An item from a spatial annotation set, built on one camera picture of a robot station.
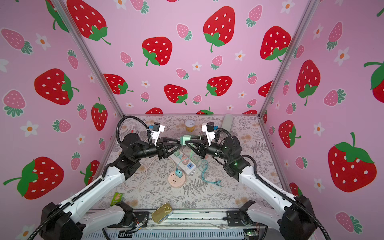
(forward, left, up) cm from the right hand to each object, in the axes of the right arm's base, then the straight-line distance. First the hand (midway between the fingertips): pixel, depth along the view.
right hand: (186, 141), depth 63 cm
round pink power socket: (-6, +8, -32) cm, 34 cm away
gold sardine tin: (-23, +11, -32) cm, 40 cm away
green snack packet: (-19, +38, -32) cm, 53 cm away
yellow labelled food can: (+35, +6, -29) cm, 45 cm away
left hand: (-1, +3, -2) cm, 4 cm away
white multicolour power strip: (+3, +2, -33) cm, 33 cm away
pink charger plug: (+5, +4, -29) cm, 30 cm away
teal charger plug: (-3, +6, -28) cm, 29 cm away
